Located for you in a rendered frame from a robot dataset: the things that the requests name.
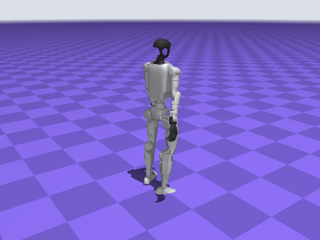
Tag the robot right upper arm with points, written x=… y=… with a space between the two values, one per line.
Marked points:
x=174 y=74

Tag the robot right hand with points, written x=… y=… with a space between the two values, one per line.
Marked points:
x=173 y=130

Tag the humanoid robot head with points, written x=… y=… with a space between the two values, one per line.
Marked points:
x=161 y=43

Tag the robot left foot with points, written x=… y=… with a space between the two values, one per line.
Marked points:
x=148 y=179

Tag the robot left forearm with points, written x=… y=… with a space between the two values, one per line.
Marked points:
x=152 y=100

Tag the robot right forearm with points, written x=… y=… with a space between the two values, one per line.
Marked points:
x=174 y=106

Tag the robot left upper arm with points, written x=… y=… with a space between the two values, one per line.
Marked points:
x=145 y=69

